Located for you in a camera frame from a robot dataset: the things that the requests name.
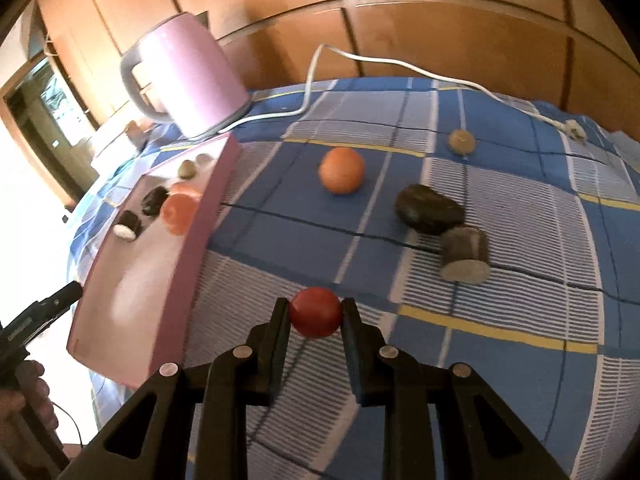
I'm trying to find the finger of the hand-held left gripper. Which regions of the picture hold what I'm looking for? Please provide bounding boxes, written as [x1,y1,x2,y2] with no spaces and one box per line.
[22,280,85,322]

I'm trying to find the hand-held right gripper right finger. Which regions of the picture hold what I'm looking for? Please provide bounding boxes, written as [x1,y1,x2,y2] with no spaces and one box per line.
[341,297,571,480]

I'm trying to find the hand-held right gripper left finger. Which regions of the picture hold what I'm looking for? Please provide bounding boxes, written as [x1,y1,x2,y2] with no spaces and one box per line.
[57,297,293,480]

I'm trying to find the red tomato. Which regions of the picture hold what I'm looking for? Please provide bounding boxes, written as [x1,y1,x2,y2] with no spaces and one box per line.
[289,286,345,338]

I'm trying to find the pink shallow box tray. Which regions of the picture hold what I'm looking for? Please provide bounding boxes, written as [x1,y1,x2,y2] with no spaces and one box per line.
[66,132,241,390]

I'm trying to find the dark root chunk white cut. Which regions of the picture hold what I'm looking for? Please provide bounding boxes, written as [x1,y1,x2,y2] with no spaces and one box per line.
[112,210,143,243]

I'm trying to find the dark round root chunk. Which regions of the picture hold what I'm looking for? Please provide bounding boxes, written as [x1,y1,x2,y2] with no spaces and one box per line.
[141,186,170,217]
[395,183,466,235]

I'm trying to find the orange mandarin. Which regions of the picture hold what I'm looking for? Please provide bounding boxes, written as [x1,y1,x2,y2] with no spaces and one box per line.
[160,193,200,237]
[318,147,366,195]

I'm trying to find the dark root chunk grey cut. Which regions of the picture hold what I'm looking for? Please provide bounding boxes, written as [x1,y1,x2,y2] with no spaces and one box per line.
[440,226,492,285]

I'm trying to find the small carrot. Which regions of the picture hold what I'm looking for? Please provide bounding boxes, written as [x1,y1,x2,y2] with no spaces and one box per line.
[170,160,205,199]

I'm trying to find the small tan round fruit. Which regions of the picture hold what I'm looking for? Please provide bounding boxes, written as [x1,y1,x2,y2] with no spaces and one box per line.
[447,129,476,155]

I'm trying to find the person's left hand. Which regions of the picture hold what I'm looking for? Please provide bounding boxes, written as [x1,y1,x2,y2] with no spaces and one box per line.
[0,360,60,456]

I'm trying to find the wooden door with glass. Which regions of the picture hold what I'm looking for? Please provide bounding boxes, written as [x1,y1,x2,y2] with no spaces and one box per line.
[0,55,101,206]

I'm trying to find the blue plaid bedsheet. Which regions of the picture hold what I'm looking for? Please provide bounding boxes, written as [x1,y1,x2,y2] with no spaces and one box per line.
[67,77,640,480]

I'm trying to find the pink electric kettle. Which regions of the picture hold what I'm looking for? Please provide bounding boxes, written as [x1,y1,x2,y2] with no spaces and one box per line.
[120,11,251,142]

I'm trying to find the wooden wardrobe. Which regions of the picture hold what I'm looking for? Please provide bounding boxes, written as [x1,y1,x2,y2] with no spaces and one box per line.
[35,0,640,126]

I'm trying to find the white power cable with plug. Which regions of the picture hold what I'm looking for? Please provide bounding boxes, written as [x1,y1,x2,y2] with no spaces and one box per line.
[197,44,588,147]

